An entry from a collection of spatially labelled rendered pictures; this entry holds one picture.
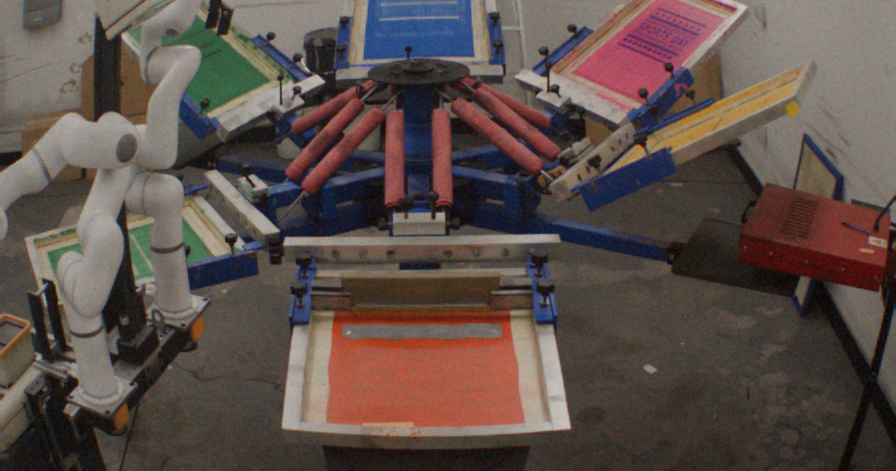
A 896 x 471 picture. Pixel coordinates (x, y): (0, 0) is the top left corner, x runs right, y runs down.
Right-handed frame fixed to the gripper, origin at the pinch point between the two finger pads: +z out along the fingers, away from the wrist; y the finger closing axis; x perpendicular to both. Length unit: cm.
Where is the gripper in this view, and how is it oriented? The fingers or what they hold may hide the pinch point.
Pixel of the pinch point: (217, 28)
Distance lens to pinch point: 236.1
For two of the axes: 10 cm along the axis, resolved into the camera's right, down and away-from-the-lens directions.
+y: -1.3, -0.5, -9.9
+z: -0.7, 10.0, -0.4
